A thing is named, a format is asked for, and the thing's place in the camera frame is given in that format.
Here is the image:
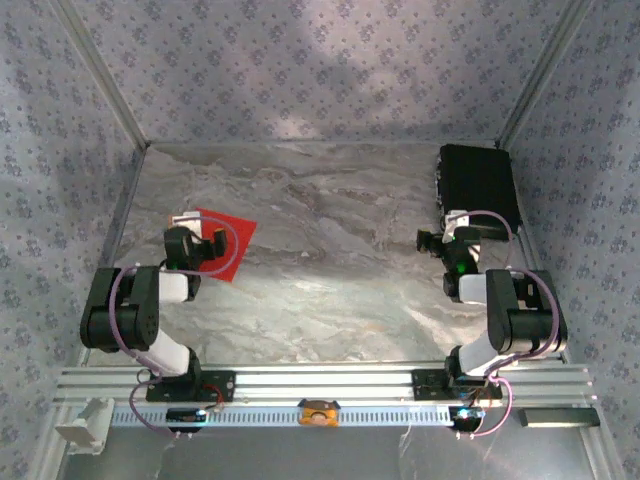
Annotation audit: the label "red square paper sheet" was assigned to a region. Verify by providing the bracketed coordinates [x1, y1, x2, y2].
[194, 207, 258, 285]

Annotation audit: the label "black hard case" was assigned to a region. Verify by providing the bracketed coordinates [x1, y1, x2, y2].
[435, 143, 525, 241]

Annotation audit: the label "black left controller board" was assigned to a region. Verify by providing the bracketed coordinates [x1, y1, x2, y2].
[166, 407, 207, 434]

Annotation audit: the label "black controller board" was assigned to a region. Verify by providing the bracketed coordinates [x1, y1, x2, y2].
[448, 405, 486, 432]
[166, 407, 207, 434]

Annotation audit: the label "black right controller board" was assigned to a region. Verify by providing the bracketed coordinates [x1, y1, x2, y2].
[448, 405, 486, 432]

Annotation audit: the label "orange cartoon figure sticker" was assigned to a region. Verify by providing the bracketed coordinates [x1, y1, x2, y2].
[298, 398, 341, 428]

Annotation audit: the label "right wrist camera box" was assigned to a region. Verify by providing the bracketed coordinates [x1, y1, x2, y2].
[443, 209, 472, 239]

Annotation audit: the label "aluminium side rail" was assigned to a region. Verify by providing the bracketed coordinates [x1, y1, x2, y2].
[74, 144, 151, 369]
[514, 227, 571, 364]

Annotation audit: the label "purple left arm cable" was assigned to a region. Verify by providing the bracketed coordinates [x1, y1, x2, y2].
[108, 214, 241, 441]

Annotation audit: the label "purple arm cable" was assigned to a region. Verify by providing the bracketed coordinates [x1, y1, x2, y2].
[108, 214, 241, 441]
[457, 210, 562, 441]

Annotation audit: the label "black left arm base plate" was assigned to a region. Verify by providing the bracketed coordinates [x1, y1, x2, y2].
[145, 370, 236, 403]

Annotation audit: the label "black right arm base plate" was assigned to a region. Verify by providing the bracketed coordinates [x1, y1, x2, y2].
[411, 368, 504, 401]

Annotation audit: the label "thin red wire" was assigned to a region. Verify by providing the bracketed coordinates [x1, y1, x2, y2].
[202, 383, 225, 412]

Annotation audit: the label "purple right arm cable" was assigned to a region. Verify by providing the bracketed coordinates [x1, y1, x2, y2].
[457, 210, 562, 441]

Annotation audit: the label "aluminium mounting rail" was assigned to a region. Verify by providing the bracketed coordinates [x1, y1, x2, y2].
[52, 364, 599, 406]

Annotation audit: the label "grey slotted cable duct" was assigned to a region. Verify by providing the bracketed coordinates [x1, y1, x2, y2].
[109, 403, 456, 427]

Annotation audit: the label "aluminium frame post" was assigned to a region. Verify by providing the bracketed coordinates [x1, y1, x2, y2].
[49, 0, 151, 150]
[497, 0, 597, 150]

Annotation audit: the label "white plastic bracket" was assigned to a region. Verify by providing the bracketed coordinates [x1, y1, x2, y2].
[53, 398, 115, 456]

